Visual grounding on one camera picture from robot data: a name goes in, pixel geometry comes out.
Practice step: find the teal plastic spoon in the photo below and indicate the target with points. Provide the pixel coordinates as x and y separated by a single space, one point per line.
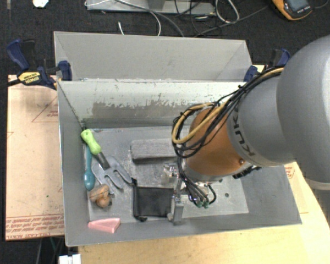
89 179

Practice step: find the tan toy animal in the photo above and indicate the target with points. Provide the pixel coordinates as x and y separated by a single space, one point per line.
99 195

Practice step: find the black cloth pouch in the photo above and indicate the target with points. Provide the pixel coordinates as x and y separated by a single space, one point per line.
152 201

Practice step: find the pink wedge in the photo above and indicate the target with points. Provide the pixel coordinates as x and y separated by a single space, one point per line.
104 225

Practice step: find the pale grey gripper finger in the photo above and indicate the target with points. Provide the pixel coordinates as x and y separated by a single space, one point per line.
178 212
170 216

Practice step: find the brown cardboard board, red print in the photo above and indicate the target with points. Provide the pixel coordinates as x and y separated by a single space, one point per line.
33 153

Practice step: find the grey metal bin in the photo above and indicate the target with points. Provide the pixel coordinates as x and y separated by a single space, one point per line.
154 62

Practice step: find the grey flat block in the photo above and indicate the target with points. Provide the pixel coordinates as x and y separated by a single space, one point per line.
152 150

